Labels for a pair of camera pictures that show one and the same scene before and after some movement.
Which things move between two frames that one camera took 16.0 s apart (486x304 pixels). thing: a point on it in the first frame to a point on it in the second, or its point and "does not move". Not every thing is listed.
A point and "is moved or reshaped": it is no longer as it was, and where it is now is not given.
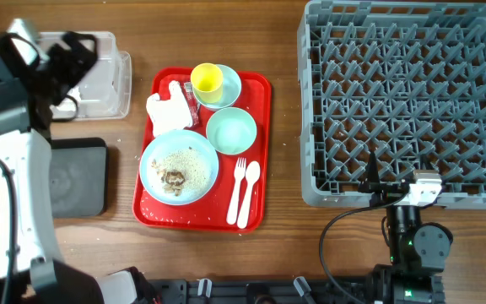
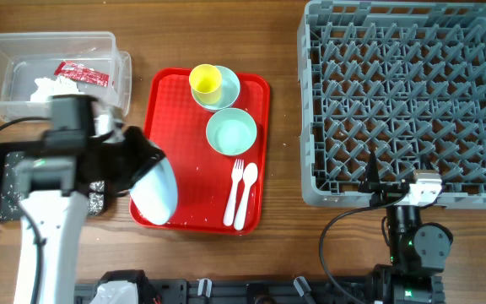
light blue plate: (179, 167) to (155, 196)
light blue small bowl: (231, 88) does not move
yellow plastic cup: (207, 82) does not move
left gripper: (73, 71) to (136, 150)
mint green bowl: (231, 131) does not move
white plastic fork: (239, 174) does not move
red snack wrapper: (193, 104) to (82, 73)
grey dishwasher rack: (427, 85) does not move
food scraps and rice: (182, 172) to (11, 193)
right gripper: (372, 183) does not move
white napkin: (170, 115) is moved or reshaped
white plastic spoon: (252, 173) does not move
